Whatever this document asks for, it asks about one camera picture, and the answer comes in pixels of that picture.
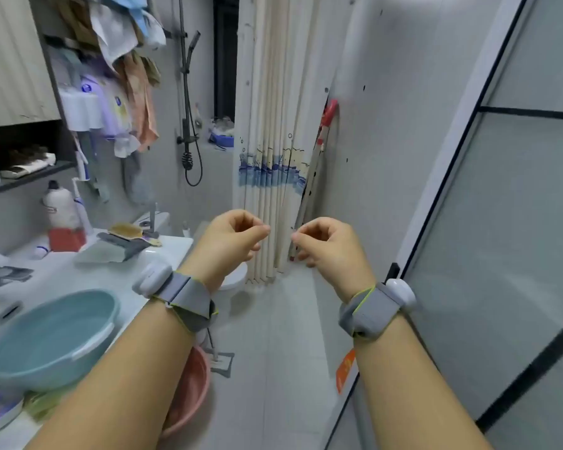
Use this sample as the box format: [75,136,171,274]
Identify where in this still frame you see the person's right hand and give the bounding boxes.
[291,217,377,303]

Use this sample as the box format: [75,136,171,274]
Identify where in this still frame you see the floor squeegee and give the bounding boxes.
[201,323,236,378]

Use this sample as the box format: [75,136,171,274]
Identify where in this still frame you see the purple white hanging cloth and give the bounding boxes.
[82,74,135,139]

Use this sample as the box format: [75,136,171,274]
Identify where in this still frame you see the dark wall shelf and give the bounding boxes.
[0,161,79,200]

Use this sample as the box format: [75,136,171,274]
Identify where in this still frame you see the blue basin with items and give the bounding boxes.
[209,117,236,151]

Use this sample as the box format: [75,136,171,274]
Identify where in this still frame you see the red handled mop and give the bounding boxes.
[288,98,340,263]

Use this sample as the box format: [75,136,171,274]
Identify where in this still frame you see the white bottle with black cap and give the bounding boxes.
[42,180,82,230]

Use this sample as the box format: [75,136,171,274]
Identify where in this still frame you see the black shower head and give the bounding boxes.
[187,31,202,67]

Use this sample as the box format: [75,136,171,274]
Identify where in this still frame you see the pink plastic basin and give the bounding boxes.
[161,345,211,439]

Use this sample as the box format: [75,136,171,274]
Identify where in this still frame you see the grey soap dish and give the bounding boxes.
[74,232,151,266]

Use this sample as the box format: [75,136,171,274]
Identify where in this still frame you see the red box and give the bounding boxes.
[47,227,88,253]

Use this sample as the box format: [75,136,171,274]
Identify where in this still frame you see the grey wrist strap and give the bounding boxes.
[156,272,217,334]
[339,283,403,341]

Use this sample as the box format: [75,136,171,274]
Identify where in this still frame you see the person's left hand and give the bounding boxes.
[178,210,271,293]

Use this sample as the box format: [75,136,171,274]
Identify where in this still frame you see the white wall toothbrush holder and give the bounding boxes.
[58,86,105,133]

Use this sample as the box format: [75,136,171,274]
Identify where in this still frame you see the light blue plastic basin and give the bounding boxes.
[0,289,122,393]

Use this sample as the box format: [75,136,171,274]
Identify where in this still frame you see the grey sink faucet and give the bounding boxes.
[140,202,161,240]

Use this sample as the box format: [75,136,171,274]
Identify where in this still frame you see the dark window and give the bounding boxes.
[213,0,240,121]

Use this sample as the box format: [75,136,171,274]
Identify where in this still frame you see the ribbed wall cabinet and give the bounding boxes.
[0,0,62,130]

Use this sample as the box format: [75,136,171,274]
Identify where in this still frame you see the white wrist tracker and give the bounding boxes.
[132,258,174,299]
[384,277,418,313]

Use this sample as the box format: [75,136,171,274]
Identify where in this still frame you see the orange sticker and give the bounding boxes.
[336,348,358,394]

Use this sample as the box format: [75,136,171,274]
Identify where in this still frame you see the orange hanging towel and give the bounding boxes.
[117,51,161,153]

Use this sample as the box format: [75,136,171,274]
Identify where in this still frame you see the beige printed shower curtain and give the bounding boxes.
[233,0,353,284]

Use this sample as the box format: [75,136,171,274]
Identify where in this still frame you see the white electric toothbrush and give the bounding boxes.
[71,177,95,238]

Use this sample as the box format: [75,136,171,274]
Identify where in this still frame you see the grey hanging cloth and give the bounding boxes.
[121,153,152,205]

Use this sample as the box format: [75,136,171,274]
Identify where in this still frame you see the person's right forearm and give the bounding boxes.
[352,317,494,450]

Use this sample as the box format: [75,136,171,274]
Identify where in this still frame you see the white toilet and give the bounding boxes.
[135,211,249,293]

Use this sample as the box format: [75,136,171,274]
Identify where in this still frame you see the wooden hairbrush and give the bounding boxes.
[107,223,163,248]

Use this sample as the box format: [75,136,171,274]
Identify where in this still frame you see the white slippers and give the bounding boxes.
[0,145,57,180]

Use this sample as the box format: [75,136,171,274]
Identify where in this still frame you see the frosted glass sliding door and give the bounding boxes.
[327,0,563,450]

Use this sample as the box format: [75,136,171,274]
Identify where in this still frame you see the black shower hose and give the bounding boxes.
[182,136,204,187]

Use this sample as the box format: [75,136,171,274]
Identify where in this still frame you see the person's left forearm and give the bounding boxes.
[27,299,203,450]

